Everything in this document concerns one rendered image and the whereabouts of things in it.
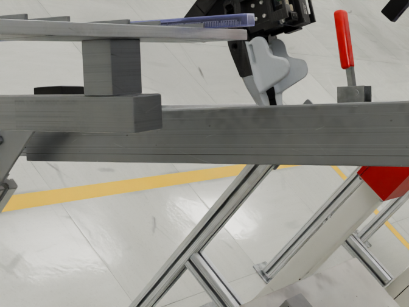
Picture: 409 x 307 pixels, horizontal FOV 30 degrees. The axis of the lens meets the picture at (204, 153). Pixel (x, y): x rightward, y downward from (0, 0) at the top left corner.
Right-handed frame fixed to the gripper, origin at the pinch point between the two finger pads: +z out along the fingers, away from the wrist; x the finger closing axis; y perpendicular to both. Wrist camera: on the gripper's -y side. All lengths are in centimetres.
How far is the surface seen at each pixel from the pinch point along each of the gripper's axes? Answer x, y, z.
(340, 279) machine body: 48, -20, 28
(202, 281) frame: 60, -60, 26
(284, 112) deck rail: -10.0, 7.7, 2.3
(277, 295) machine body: 27.5, -21.0, 26.3
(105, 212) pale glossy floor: 85, -108, 5
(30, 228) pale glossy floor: 56, -108, 6
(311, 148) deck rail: -10.0, 9.8, 6.7
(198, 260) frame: 60, -60, 21
